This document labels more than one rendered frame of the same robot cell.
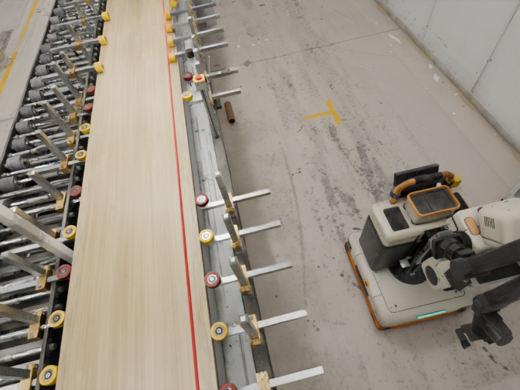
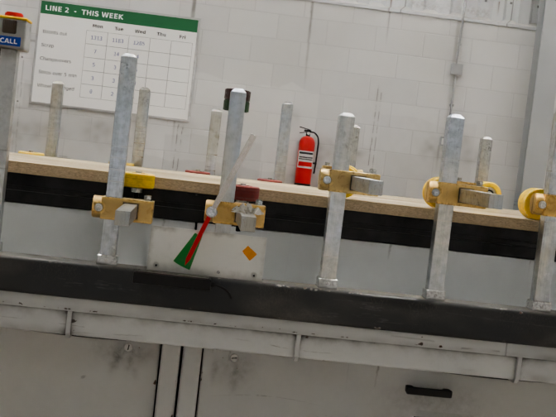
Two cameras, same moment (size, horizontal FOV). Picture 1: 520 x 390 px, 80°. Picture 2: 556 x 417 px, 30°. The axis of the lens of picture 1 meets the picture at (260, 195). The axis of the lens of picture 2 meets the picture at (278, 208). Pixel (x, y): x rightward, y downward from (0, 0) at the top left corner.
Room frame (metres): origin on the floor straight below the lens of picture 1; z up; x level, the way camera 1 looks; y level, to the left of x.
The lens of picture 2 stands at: (2.34, -2.08, 0.99)
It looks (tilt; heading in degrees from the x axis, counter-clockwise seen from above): 3 degrees down; 89
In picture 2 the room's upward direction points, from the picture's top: 7 degrees clockwise
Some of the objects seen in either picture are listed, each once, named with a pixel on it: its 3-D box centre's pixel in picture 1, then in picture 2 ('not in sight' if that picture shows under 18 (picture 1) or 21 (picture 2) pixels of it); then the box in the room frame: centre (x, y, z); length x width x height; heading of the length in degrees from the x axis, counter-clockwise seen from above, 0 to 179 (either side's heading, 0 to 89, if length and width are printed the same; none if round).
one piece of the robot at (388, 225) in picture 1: (415, 232); not in sight; (0.73, -0.90, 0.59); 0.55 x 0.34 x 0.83; 92
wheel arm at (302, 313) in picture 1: (262, 323); not in sight; (0.33, 0.11, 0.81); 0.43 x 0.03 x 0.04; 93
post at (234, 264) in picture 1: (241, 278); not in sight; (0.53, 0.17, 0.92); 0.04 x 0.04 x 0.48; 3
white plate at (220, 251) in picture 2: not in sight; (207, 253); (2.25, 0.24, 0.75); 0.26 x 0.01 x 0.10; 3
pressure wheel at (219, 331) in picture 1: (221, 333); not in sight; (0.32, 0.31, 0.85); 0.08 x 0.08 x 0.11
